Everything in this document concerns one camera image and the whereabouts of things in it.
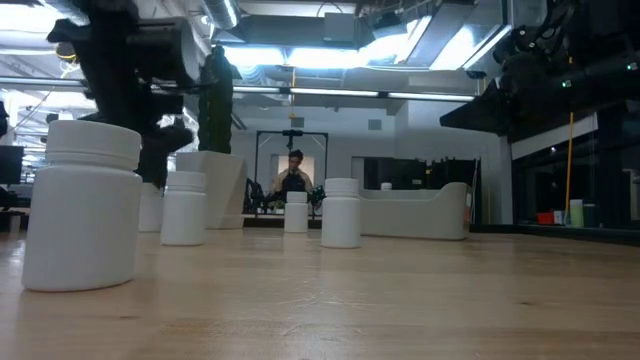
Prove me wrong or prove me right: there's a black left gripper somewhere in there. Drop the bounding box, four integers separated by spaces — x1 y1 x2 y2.
79 91 186 190

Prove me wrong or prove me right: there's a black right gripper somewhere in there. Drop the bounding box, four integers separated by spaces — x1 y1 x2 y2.
439 59 630 145

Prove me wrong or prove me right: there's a white plastic basket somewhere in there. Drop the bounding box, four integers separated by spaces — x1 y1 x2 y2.
358 181 474 241

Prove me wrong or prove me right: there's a white faceted plant pot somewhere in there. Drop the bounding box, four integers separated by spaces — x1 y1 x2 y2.
174 151 247 230

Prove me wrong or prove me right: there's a black low cabinet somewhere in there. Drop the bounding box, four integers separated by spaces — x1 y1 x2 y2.
363 157 479 190

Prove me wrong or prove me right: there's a green cactus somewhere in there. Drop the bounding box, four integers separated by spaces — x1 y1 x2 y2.
197 44 235 155

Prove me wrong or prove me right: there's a pale green cup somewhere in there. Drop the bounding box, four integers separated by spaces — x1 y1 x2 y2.
569 199 585 228

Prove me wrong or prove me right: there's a person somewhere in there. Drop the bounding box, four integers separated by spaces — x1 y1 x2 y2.
271 148 315 201

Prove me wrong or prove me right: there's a black monitor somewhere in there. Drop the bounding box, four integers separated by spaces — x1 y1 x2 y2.
0 145 25 185

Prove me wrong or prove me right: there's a grey ceiling box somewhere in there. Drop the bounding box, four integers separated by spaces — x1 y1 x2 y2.
323 12 357 44

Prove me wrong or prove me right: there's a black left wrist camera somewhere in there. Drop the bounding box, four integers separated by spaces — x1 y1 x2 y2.
158 124 195 153

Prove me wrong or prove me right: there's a black gantry frame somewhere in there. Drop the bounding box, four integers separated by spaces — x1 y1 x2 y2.
253 129 330 221

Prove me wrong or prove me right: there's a black aluminium table frame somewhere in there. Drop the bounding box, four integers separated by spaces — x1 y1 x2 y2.
242 214 640 247

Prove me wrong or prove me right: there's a silver ventilation duct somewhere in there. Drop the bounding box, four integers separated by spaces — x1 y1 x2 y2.
199 0 241 30

